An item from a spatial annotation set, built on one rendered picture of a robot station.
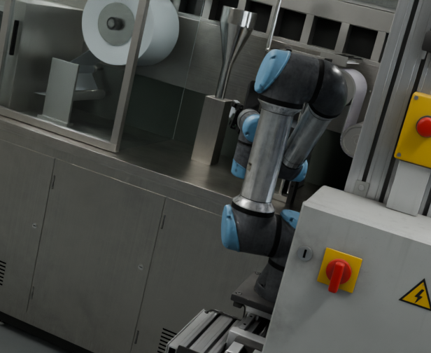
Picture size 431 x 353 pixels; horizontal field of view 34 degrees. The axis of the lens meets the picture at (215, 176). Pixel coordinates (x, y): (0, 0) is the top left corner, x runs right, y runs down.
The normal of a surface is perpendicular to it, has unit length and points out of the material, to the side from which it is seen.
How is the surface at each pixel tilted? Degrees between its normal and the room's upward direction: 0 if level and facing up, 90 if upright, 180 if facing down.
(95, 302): 90
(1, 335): 0
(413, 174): 90
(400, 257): 90
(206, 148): 90
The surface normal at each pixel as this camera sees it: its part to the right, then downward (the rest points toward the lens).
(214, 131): -0.36, 0.14
